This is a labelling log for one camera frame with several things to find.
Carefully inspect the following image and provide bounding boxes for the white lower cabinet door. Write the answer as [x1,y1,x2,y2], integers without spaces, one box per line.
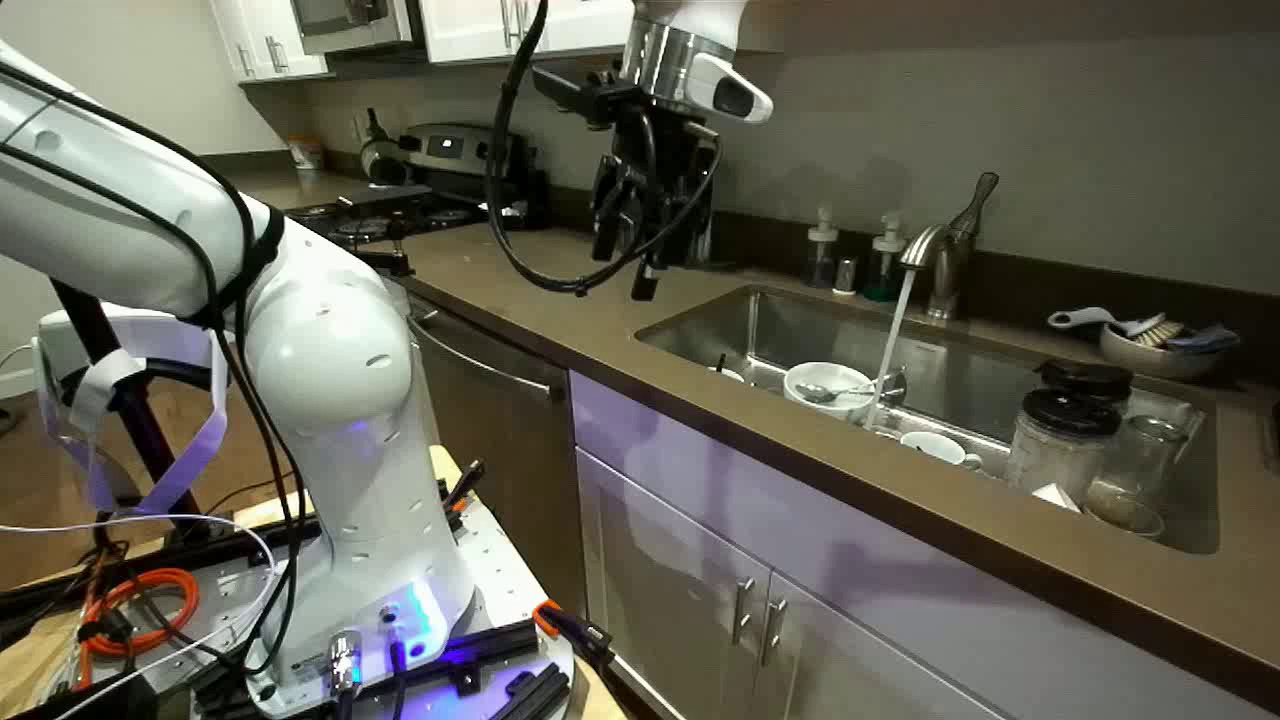
[574,447,775,720]
[758,572,1004,720]

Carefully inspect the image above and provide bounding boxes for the green soap dispenser white pump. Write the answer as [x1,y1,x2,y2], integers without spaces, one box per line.
[866,211,912,303]

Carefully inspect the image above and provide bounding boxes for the chrome faucet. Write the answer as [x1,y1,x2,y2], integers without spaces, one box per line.
[898,221,967,328]

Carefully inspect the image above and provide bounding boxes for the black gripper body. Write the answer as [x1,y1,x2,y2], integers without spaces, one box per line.
[586,78,724,207]

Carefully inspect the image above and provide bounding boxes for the white bowl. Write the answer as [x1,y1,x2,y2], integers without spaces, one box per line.
[779,356,885,428]

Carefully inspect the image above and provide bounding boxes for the white mug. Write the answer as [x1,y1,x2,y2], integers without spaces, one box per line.
[893,428,987,474]

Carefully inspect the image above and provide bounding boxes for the bowl with utensils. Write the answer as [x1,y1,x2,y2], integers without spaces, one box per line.
[1046,301,1246,386]

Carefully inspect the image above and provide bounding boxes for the black clamp orange tip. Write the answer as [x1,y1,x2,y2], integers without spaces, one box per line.
[533,595,618,673]

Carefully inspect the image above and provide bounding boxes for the dark kettle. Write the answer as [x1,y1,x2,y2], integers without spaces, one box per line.
[358,107,413,187]

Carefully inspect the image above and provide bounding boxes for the black pole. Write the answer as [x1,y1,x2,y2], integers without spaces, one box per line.
[53,278,205,516]

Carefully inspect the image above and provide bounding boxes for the stainless dishwasher front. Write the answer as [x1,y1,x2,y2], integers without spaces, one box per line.
[404,286,589,614]

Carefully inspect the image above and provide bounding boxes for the stainless steel sink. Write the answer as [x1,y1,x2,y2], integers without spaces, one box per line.
[637,282,1226,557]

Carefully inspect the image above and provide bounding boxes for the white upper cabinets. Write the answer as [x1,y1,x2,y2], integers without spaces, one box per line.
[205,0,637,88]

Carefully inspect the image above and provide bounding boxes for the glass jar black lid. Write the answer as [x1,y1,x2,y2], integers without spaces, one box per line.
[1004,389,1123,516]

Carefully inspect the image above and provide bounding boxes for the orange cable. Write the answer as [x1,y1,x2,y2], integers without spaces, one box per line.
[76,563,205,663]

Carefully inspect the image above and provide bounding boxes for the clear soap dispenser white pump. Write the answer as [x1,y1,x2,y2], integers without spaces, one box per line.
[805,205,844,292]

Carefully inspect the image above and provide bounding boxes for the clear drinking glass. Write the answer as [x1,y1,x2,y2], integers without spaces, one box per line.
[1082,411,1194,539]

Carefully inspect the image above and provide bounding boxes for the robot mounting table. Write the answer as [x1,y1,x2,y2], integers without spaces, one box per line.
[0,444,632,720]

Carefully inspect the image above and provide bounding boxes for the white looped strap frame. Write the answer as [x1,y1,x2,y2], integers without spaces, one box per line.
[33,296,235,523]

